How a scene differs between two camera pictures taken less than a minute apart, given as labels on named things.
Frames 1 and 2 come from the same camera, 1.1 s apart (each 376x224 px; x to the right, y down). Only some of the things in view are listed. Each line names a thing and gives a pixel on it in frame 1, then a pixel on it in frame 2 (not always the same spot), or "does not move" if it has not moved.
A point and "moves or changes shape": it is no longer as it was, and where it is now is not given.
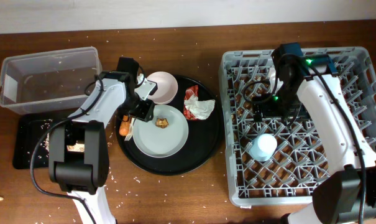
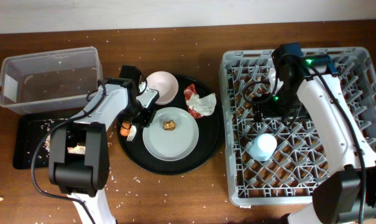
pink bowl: [167, 87] does not move
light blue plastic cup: [263, 147] does not move
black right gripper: [298, 112] does not move
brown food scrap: [161, 122] → [169, 125]
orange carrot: [124, 127] does not move
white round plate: [164, 135] moves or changes shape
